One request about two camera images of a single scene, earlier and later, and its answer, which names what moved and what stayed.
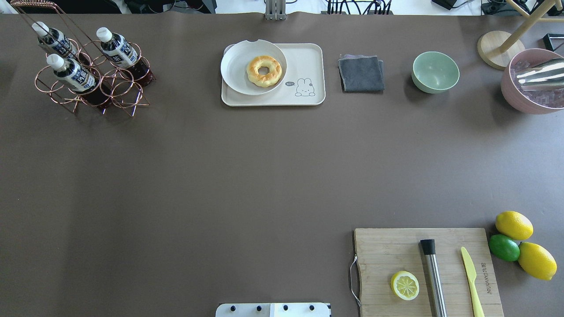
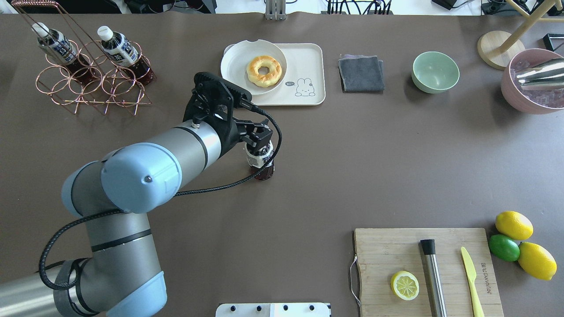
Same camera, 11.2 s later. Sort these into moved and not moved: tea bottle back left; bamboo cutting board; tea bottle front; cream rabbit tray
Moved: tea bottle front
Not moved: cream rabbit tray; bamboo cutting board; tea bottle back left
